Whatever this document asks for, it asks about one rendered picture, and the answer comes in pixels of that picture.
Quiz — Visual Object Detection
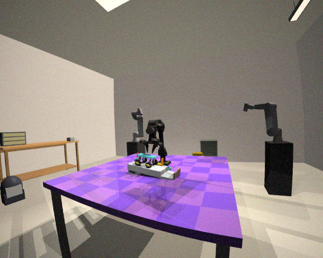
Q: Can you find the white ramp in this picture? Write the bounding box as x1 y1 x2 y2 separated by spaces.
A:
127 159 180 180

